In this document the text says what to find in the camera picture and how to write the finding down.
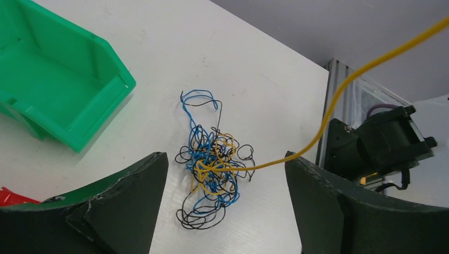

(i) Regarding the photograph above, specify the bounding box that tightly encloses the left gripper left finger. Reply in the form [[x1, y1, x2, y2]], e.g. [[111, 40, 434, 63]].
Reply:
[[1, 152, 169, 253]]

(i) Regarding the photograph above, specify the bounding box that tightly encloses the red two-compartment plastic bin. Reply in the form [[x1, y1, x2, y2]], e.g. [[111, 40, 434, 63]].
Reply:
[[1, 187, 40, 207]]

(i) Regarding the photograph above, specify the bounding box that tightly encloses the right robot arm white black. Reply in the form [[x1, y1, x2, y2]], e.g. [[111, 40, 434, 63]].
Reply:
[[316, 96, 448, 192]]

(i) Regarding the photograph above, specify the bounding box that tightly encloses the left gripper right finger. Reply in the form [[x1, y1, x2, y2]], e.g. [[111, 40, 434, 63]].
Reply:
[[285, 157, 448, 253]]

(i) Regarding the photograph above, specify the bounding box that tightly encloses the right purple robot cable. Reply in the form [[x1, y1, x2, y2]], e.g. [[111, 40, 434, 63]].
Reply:
[[366, 102, 399, 118]]

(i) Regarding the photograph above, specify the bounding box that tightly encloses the green plastic bin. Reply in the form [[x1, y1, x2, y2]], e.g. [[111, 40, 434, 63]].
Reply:
[[1, 1, 136, 152]]

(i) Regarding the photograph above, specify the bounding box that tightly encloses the bundle of thin wires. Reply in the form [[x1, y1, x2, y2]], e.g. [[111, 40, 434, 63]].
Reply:
[[174, 89, 256, 231]]

